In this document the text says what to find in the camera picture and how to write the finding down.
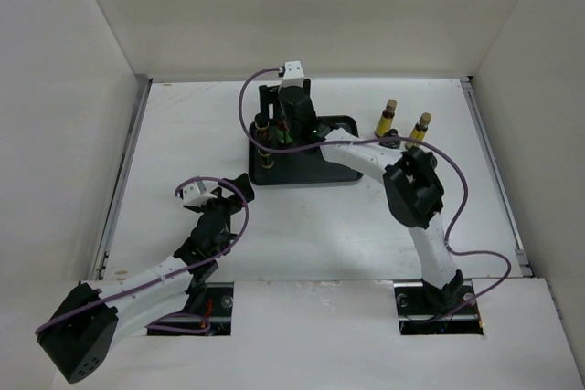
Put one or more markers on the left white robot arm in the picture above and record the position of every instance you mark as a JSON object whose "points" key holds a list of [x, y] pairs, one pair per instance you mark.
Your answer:
{"points": [[91, 320]]}

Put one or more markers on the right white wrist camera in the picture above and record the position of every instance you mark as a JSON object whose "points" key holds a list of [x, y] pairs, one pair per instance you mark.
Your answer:
{"points": [[291, 74]]}

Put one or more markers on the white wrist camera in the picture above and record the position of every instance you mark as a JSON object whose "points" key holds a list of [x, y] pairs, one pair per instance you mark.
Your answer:
{"points": [[291, 74], [195, 194]]}

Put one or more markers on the red chili sauce bottle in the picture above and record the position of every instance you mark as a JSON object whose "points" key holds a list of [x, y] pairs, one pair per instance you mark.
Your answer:
{"points": [[284, 138]]}

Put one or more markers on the right aluminium table rail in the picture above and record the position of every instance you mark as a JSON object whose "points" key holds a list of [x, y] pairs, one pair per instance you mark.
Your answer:
{"points": [[471, 101]]}

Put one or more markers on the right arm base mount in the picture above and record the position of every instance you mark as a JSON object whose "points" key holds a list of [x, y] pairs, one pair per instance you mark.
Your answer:
{"points": [[417, 316]]}

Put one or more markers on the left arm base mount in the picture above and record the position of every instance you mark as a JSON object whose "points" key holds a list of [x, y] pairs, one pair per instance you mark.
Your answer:
{"points": [[207, 313]]}

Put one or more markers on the left aluminium table rail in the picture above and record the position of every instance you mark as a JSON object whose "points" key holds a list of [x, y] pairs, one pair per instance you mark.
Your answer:
{"points": [[104, 244]]}

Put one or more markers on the yellow sauce bottle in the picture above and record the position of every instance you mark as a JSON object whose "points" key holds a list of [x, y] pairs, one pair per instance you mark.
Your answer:
{"points": [[386, 118], [421, 127]]}

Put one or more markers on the black rectangular tray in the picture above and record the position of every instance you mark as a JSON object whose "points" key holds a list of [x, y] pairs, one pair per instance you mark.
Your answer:
{"points": [[307, 167]]}

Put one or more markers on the aluminium table rail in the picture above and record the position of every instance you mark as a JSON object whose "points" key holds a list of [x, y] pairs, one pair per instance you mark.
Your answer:
{"points": [[471, 101], [104, 244]]}

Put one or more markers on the black-capped spice jar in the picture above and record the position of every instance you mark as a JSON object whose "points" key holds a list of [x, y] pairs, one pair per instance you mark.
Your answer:
{"points": [[262, 129], [265, 158]]}

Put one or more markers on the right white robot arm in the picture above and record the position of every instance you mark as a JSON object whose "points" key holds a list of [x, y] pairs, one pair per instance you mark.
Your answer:
{"points": [[413, 191]]}

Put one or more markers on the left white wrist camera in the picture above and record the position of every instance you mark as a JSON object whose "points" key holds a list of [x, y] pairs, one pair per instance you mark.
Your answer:
{"points": [[195, 194]]}

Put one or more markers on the clear grinder jar black lid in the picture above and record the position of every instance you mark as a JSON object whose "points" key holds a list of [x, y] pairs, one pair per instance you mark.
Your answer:
{"points": [[432, 159]]}

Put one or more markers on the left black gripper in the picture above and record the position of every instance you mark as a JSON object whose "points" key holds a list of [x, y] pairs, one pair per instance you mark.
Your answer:
{"points": [[232, 205]]}

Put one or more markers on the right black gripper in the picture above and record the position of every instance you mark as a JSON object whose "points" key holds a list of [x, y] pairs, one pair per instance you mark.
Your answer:
{"points": [[270, 95]]}

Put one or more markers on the white shaker black cap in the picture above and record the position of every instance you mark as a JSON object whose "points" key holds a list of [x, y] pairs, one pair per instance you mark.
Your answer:
{"points": [[391, 140]]}

